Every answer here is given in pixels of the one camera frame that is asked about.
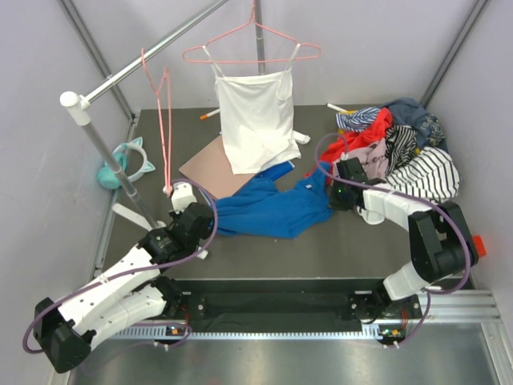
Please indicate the blue white striped cloth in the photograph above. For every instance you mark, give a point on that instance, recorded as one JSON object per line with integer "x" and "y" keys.
{"x": 357, "y": 121}

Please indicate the blue tank top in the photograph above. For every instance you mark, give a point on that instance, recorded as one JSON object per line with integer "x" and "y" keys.
{"x": 260, "y": 209}

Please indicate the white cloth near arm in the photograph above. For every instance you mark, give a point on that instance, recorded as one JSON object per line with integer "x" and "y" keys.
{"x": 369, "y": 217}

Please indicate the orange red box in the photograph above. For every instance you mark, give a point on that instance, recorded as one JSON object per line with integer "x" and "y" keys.
{"x": 479, "y": 245}

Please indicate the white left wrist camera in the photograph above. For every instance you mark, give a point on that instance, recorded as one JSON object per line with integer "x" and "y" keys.
{"x": 182, "y": 196}

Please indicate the white marker near clothes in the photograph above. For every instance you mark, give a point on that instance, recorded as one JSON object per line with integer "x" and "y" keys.
{"x": 337, "y": 109}

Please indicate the black white striped shirt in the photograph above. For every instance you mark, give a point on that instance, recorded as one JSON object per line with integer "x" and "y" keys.
{"x": 427, "y": 173}

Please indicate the pink wire hanger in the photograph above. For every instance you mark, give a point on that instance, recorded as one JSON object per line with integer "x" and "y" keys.
{"x": 163, "y": 95}

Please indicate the brown cardboard sheet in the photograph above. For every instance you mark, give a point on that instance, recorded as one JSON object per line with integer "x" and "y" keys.
{"x": 211, "y": 170}

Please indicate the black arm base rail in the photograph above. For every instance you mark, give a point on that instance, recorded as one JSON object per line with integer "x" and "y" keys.
{"x": 265, "y": 305}

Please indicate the pale pink garment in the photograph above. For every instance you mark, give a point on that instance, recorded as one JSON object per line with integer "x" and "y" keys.
{"x": 372, "y": 159}

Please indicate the grey blue denim garment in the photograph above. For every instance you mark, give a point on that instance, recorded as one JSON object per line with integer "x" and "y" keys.
{"x": 427, "y": 127}

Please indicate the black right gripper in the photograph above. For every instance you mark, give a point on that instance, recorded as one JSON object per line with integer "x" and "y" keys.
{"x": 335, "y": 203}

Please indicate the red garment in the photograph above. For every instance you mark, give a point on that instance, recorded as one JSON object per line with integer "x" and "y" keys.
{"x": 352, "y": 140}

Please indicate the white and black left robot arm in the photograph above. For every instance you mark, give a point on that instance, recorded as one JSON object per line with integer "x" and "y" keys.
{"x": 132, "y": 290}

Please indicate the white orange tipped marker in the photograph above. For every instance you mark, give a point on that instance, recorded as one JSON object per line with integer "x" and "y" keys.
{"x": 210, "y": 114}

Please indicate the white camisole top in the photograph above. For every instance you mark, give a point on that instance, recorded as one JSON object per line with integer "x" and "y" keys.
{"x": 256, "y": 118}

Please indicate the pink hanger with white top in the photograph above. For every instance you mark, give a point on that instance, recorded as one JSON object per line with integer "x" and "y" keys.
{"x": 245, "y": 44}

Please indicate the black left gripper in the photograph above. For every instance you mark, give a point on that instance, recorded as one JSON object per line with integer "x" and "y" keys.
{"x": 175, "y": 216}

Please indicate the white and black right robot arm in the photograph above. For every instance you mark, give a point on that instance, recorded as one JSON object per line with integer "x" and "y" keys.
{"x": 441, "y": 243}

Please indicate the teal cat ear headphones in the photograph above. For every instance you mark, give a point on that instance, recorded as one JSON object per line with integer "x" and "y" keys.
{"x": 106, "y": 177}

